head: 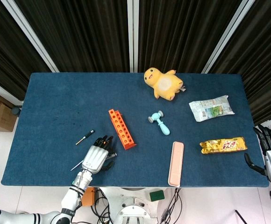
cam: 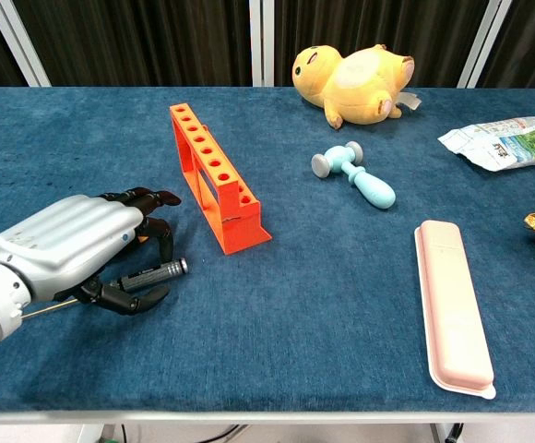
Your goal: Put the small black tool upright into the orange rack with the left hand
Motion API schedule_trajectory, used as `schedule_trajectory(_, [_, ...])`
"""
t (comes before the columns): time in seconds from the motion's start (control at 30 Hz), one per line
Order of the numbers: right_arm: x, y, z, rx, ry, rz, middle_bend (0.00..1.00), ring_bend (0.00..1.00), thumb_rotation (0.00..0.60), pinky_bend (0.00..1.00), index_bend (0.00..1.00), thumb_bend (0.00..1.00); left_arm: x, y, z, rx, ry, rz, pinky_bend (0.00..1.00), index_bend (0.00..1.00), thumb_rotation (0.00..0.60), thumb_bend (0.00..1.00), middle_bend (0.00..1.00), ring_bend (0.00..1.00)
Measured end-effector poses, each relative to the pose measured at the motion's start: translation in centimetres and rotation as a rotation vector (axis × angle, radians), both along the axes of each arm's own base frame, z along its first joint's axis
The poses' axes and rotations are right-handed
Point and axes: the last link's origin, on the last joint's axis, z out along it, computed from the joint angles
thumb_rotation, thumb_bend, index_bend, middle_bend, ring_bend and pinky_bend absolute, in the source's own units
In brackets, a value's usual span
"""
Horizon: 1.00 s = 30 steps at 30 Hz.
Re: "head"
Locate white green snack bag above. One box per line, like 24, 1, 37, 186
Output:
188, 95, 235, 122

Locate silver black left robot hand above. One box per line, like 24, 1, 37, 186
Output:
81, 135, 118, 175

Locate light blue toy hammer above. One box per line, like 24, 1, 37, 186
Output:
148, 111, 171, 136

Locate yellow plush duck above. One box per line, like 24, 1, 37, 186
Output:
143, 67, 187, 101

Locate orange box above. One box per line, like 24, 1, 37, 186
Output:
81, 187, 96, 207

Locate orange tool holder rack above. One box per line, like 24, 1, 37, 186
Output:
108, 109, 137, 150

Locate pink oblong case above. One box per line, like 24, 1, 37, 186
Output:
168, 141, 185, 187

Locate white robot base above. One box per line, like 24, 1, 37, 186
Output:
100, 187, 173, 224

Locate small black nut driver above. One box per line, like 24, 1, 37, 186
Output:
76, 129, 95, 146

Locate large black orange screwdriver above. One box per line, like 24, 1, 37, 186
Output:
70, 139, 109, 172

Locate white partition post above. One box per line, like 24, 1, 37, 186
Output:
127, 0, 140, 73
200, 0, 257, 74
0, 0, 59, 73

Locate black pleated curtain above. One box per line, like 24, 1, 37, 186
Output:
14, 0, 130, 73
207, 0, 271, 126
0, 0, 54, 101
137, 0, 245, 74

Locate black cable bundle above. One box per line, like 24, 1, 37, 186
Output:
91, 188, 112, 224
158, 188, 183, 224

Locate blue table cloth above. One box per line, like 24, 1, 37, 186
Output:
1, 72, 270, 188

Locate green block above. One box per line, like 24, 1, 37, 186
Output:
149, 190, 165, 202

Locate gold snack bag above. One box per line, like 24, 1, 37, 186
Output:
199, 137, 248, 155

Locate brown cardboard box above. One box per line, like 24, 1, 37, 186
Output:
0, 99, 18, 133

